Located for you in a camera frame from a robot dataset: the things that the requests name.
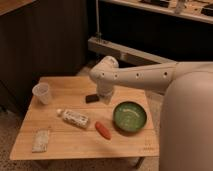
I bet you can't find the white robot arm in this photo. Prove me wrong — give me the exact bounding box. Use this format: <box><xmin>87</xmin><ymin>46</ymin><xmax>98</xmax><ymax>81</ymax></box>
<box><xmin>89</xmin><ymin>56</ymin><xmax>213</xmax><ymax>171</ymax></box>

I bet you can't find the black rectangular block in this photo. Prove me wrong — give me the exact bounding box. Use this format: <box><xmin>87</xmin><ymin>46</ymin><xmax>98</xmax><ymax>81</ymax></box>
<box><xmin>85</xmin><ymin>94</ymin><xmax>99</xmax><ymax>103</ymax></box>

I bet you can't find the green bowl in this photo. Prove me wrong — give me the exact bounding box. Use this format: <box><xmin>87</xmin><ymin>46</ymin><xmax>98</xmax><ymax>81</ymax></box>
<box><xmin>113</xmin><ymin>101</ymin><xmax>147</xmax><ymax>133</ymax></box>

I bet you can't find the grey metal beam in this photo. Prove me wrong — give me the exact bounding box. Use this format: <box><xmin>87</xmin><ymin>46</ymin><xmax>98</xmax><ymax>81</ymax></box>
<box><xmin>88</xmin><ymin>37</ymin><xmax>171</xmax><ymax>65</ymax></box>

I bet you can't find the white plastic bottle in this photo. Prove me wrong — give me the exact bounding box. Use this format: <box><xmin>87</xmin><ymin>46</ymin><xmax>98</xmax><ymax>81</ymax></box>
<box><xmin>57</xmin><ymin>109</ymin><xmax>90</xmax><ymax>129</ymax></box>

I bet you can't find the red orange carrot toy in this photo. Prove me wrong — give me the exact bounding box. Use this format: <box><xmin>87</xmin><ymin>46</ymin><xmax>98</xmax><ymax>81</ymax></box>
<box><xmin>95</xmin><ymin>122</ymin><xmax>111</xmax><ymax>140</ymax></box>

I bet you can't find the wooden folding table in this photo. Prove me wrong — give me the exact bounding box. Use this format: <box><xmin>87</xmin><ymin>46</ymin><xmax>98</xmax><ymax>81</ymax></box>
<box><xmin>10</xmin><ymin>76</ymin><xmax>159</xmax><ymax>160</ymax></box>

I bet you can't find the vertical metal pole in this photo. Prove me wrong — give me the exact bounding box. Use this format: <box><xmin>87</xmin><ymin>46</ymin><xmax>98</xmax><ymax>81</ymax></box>
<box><xmin>95</xmin><ymin>0</ymin><xmax>101</xmax><ymax>42</ymax></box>

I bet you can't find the clear plastic cup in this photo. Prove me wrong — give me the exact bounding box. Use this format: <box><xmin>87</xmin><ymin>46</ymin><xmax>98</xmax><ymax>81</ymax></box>
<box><xmin>32</xmin><ymin>82</ymin><xmax>52</xmax><ymax>105</ymax></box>

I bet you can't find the dark wooden cabinet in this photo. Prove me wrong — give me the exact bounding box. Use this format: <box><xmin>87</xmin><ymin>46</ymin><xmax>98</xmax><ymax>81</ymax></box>
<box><xmin>0</xmin><ymin>0</ymin><xmax>87</xmax><ymax>114</ymax></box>

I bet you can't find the pale snack packet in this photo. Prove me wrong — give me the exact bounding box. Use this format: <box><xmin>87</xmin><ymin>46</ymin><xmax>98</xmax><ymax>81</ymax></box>
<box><xmin>32</xmin><ymin>130</ymin><xmax>49</xmax><ymax>153</ymax></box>

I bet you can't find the cluttered back shelf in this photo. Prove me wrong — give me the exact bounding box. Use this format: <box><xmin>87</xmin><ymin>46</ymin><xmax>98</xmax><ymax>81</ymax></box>
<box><xmin>102</xmin><ymin>0</ymin><xmax>213</xmax><ymax>24</ymax></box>

